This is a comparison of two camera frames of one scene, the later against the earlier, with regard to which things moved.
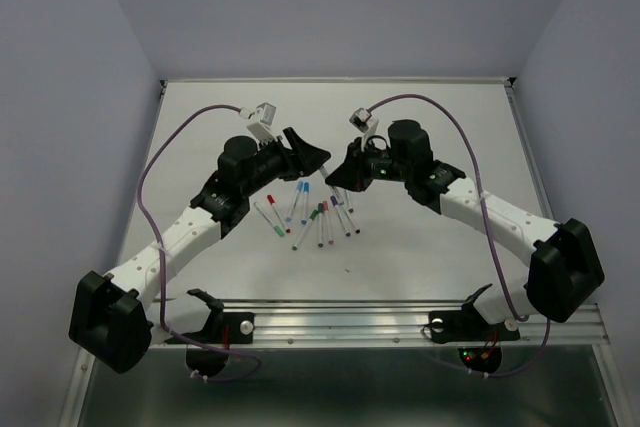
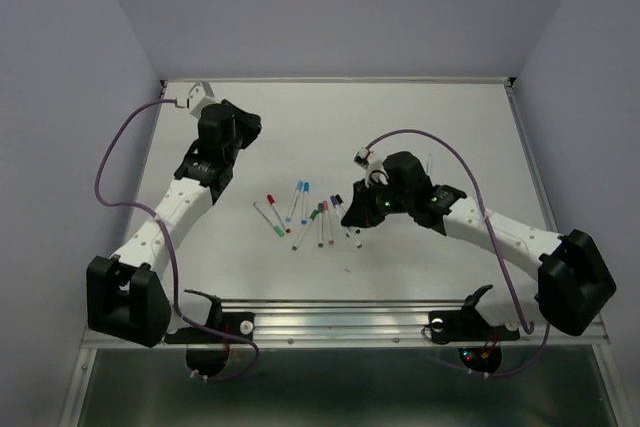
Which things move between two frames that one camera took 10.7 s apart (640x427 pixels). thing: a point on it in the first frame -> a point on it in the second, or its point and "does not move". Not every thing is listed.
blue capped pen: x=306 y=191 does not move
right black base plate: x=479 y=342 does not move
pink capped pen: x=328 y=222 does not move
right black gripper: x=351 y=175 -> x=360 y=213
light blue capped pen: x=299 y=188 does not move
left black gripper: x=308 y=157 -> x=249 y=123
